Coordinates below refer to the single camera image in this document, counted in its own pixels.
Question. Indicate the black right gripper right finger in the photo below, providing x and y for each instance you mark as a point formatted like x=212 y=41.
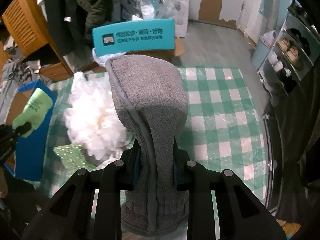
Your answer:
x=221 y=199

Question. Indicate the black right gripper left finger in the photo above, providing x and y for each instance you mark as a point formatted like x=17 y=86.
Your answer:
x=87 y=206

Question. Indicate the light green glove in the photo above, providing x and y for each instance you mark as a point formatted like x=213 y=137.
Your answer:
x=34 y=111

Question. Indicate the green glitter sponge cloth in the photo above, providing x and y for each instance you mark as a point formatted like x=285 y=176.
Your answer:
x=72 y=158

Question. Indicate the white mesh bath pouf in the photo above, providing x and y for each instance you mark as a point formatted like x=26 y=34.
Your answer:
x=92 y=121

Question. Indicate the grey fleece cloth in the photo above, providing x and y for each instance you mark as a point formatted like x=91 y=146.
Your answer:
x=151 y=102

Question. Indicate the blue cardboard box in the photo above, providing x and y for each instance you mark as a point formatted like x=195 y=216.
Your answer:
x=27 y=161

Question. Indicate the grey clothing pile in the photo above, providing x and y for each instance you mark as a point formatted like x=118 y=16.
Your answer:
x=16 y=74

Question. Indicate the green checkered tablecloth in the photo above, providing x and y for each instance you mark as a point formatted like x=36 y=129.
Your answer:
x=222 y=129

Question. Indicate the dark hanging coat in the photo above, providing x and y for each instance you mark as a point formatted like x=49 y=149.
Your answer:
x=70 y=22

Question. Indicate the shoe rack with shoes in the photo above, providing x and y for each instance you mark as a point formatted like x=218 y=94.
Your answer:
x=292 y=54

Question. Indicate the teal cardboard box with text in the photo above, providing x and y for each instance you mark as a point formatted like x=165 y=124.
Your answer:
x=131 y=36

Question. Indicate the light blue bin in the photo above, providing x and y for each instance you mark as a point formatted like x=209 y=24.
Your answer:
x=263 y=48

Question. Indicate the white plastic bag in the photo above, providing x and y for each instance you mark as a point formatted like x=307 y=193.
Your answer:
x=178 y=10

